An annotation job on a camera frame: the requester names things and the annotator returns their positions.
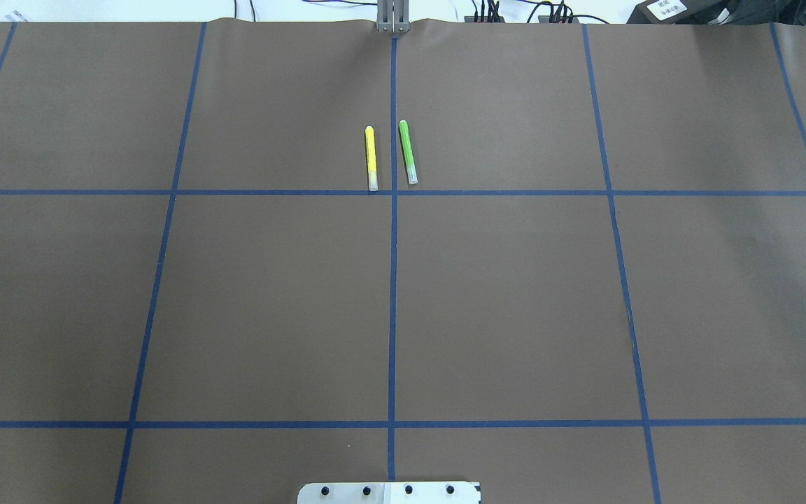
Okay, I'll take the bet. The green highlighter pen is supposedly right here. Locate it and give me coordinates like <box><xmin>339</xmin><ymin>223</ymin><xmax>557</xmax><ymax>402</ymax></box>
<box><xmin>399</xmin><ymin>119</ymin><xmax>418</xmax><ymax>185</ymax></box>

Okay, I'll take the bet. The yellow highlighter pen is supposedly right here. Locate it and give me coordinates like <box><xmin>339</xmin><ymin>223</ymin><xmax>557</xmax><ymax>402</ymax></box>
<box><xmin>364</xmin><ymin>125</ymin><xmax>379</xmax><ymax>192</ymax></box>

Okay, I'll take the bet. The black power strip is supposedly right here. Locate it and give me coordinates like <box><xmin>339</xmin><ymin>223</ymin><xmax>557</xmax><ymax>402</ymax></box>
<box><xmin>462</xmin><ymin>1</ymin><xmax>578</xmax><ymax>25</ymax></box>

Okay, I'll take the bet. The black adapter box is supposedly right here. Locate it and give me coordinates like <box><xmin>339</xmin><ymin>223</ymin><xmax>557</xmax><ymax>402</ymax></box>
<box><xmin>627</xmin><ymin>1</ymin><xmax>730</xmax><ymax>25</ymax></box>

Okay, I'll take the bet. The aluminium frame post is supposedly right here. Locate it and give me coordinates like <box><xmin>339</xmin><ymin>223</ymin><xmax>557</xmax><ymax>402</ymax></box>
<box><xmin>375</xmin><ymin>0</ymin><xmax>411</xmax><ymax>34</ymax></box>

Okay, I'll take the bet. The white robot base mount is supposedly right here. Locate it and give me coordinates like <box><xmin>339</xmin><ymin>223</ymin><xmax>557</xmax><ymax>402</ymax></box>
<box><xmin>297</xmin><ymin>481</ymin><xmax>482</xmax><ymax>503</ymax></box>

